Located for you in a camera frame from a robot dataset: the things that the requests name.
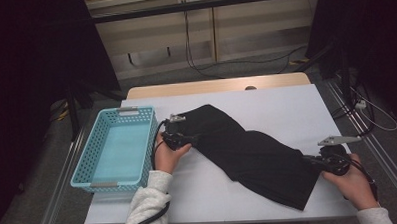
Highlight white power adapter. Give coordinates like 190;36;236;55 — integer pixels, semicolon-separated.
354;99;369;111

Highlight light blue plastic basket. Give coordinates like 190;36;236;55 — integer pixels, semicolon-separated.
67;104;161;194

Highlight right hand-held gripper cable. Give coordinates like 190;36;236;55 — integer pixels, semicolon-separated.
344;154;380;203

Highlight black metal crossbar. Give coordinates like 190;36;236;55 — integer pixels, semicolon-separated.
91;0;321;25

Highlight black floor cable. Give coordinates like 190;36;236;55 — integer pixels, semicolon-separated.
195;44;309;77

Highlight small yellow object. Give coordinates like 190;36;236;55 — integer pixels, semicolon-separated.
289;57;309;66

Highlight white cable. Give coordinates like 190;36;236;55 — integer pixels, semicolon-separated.
349;84;397;134

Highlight hand-held gripper cable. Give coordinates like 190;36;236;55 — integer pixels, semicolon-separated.
344;154;380;203
116;118;174;224

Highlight black pants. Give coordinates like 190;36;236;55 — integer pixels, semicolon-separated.
182;100;324;215

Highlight metal floor rail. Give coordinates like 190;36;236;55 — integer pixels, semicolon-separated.
324;76;397;207
31;127;91;224

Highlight person's left hand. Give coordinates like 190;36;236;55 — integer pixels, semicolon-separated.
152;131;194;177

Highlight white table cover sheet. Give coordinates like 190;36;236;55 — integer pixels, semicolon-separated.
79;81;385;224

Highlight yellow cable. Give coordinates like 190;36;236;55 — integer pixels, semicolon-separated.
54;107;71;122

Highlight black curtain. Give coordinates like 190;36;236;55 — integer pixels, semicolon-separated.
304;0;397;129
0;0;126;224

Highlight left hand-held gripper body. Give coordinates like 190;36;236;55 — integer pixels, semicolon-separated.
161;113;189;151

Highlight black stand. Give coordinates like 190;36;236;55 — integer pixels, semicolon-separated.
295;36;357;107
64;78;130;143

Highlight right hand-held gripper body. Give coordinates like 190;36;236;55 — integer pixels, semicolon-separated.
316;134;364;178

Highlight person's right hand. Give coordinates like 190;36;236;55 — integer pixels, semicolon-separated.
321;152;379;213

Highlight left hand-held gripper cable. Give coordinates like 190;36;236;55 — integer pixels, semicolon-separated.
116;118;174;224

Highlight hanging black cable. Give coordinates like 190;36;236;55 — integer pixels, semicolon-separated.
182;8;226;81

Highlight black cable bundle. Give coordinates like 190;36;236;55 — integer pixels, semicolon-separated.
330;82;377;141

